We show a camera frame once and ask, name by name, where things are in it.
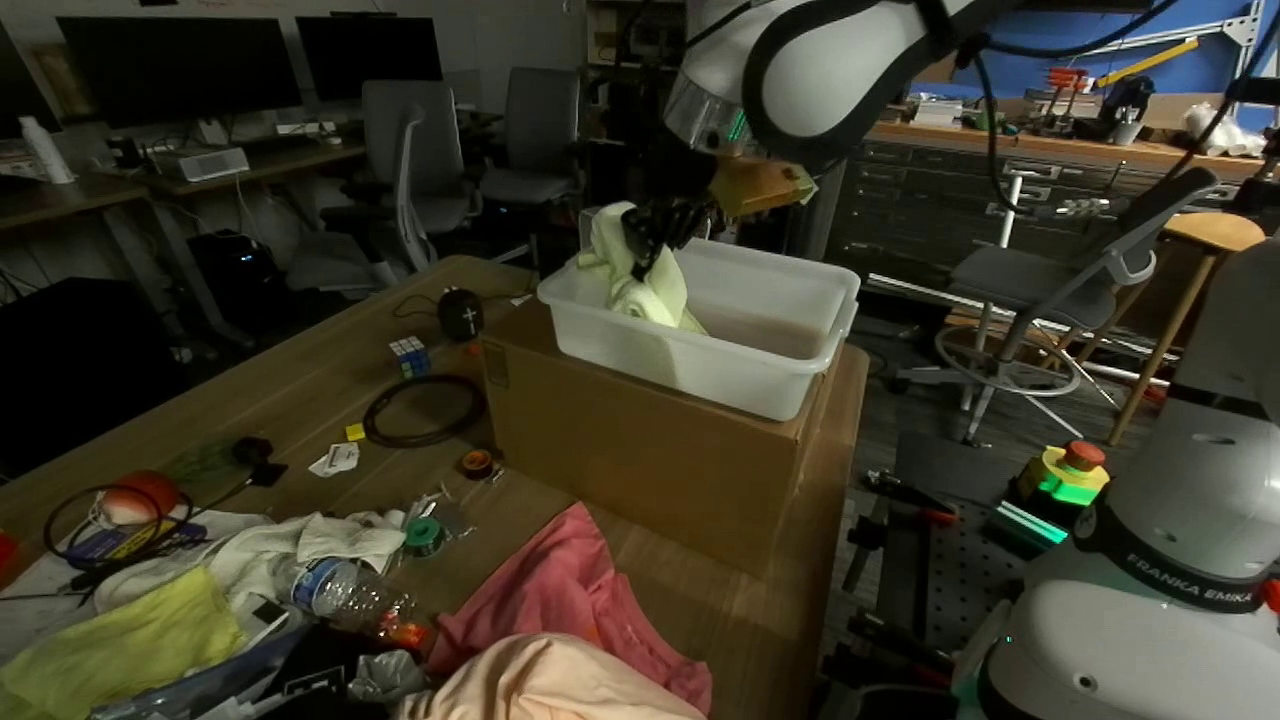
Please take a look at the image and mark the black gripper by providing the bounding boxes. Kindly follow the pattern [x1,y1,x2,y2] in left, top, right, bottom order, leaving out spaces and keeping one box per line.
[619,187,724,282]

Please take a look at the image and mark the light green towel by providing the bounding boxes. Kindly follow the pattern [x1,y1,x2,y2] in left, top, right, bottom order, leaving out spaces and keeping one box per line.
[571,195,714,341]

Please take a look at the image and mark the pink shirt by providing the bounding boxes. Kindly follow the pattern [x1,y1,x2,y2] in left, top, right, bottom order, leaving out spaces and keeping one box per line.
[422,499,719,717]

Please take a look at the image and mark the cream peach shirt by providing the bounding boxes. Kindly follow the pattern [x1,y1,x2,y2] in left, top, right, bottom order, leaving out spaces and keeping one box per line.
[395,626,714,720]

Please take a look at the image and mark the white plastic bin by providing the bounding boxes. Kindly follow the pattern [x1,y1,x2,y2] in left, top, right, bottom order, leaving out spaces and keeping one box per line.
[535,236,866,423]

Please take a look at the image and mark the grey high-back office chair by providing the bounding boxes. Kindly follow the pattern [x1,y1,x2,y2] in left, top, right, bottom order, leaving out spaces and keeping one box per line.
[475,65,594,217]

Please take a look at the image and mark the dark storage shelf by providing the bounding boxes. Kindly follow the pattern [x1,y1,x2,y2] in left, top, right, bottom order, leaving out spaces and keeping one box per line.
[584,0,690,230]

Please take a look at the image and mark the brown cardboard box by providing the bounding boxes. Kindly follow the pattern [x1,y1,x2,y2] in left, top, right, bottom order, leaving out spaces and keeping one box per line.
[480,291,872,593]

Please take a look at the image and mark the black round ball object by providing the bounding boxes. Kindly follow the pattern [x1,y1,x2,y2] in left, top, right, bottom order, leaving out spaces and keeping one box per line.
[438,287,489,344]

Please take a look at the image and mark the Rubik's cube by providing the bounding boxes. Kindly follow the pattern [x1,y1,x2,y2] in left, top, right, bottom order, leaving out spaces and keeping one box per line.
[389,331,438,379]

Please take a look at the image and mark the small red-brown round object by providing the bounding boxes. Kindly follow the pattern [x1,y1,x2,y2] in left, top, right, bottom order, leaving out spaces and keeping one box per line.
[457,443,507,485]

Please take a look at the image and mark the small black computer monitor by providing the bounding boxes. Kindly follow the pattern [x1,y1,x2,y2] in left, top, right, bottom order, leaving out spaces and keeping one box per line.
[293,10,450,107]

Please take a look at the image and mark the green tape roll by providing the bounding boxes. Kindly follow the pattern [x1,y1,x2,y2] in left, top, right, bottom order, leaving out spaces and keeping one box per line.
[403,515,450,558]

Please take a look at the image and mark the white crumpled paper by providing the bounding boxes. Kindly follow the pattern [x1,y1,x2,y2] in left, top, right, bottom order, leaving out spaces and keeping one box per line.
[308,440,363,478]

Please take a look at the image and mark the grey swivel chair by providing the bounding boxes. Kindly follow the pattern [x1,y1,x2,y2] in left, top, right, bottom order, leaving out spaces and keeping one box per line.
[932,164,1220,447]

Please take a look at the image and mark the black metal clamp stand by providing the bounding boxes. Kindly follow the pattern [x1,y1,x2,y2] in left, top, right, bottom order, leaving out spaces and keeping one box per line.
[849,473,968,671]

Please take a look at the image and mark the wooden back workbench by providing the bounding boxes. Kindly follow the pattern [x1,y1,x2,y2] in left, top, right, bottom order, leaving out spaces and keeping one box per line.
[866,120,1270,183]

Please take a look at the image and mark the white cloth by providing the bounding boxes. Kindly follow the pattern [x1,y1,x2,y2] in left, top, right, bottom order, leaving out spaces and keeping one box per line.
[196,508,411,632]

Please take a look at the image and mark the small black knob object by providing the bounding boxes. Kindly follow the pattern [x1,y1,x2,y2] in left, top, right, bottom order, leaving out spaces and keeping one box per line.
[233,433,287,487]

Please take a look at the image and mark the white desktop device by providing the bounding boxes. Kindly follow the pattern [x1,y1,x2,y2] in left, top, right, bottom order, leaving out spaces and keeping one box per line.
[173,145,257,187]

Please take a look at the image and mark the small orange-red wrapper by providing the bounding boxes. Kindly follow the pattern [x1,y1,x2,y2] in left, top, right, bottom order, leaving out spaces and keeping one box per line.
[381,603,438,655]

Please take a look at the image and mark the clear plastic water bottle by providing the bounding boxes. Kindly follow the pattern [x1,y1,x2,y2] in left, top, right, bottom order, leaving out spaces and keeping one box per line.
[274,556,392,632]

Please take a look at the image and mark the emergency stop button box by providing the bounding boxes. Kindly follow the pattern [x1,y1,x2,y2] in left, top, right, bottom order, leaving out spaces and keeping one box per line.
[991,437,1118,550]

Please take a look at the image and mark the crumpled silver plastic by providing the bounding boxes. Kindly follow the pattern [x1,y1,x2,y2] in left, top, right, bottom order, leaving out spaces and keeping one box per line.
[349,647,434,709]

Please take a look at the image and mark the wide black computer monitor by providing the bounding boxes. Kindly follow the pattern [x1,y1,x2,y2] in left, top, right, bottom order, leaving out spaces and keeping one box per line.
[55,10,308,131]

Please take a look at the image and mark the wooden stool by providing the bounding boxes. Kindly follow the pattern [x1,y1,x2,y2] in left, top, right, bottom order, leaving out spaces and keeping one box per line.
[1113,206,1270,451]

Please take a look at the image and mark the wooden office desk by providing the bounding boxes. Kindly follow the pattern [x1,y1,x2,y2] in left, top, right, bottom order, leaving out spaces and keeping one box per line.
[0,134,373,350]

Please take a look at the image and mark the yellow-green cloth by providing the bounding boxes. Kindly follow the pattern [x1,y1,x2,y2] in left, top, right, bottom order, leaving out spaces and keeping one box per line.
[0,568,253,720]

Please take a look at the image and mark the black cable along robot arm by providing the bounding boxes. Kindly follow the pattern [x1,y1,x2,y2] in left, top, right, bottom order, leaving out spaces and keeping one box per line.
[736,0,939,145]

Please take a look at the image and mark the grey office chair white frame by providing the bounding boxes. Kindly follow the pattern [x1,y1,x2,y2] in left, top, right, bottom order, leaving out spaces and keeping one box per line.
[358,74,480,271]

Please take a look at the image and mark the black ring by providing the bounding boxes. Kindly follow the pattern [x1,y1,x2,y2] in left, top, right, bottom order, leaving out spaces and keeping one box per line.
[361,370,491,451]

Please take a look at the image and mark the red headphones with cables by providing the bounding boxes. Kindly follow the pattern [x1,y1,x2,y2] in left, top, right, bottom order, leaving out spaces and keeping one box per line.
[42,469,212,578]

